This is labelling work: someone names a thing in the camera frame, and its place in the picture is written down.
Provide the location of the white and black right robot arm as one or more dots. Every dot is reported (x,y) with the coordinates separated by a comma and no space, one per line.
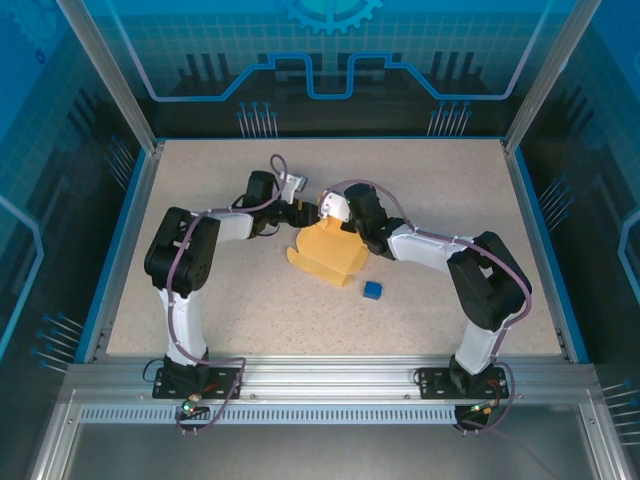
(477,345)

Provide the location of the aluminium frame post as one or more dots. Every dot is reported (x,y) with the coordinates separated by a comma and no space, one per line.
(550,75)
(116,75)

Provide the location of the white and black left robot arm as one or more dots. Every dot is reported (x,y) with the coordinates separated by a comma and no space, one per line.
(182,325)

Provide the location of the aluminium table side rail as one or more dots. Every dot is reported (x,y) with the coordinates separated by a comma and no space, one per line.
(145,190)
(521,190)

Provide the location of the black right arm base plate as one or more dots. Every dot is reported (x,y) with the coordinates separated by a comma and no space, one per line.
(430,385)

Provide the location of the aluminium front beam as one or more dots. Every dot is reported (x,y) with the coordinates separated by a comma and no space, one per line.
(325,375)

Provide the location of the grey metal front panel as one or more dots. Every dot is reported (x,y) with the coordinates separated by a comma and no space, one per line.
(325,450)

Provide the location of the small blue cube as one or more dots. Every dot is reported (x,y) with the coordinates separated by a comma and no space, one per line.
(373,291)

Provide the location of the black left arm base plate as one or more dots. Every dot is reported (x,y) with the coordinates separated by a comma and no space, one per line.
(160,385)

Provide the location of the yellow paper box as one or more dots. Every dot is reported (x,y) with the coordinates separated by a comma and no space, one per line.
(325,250)

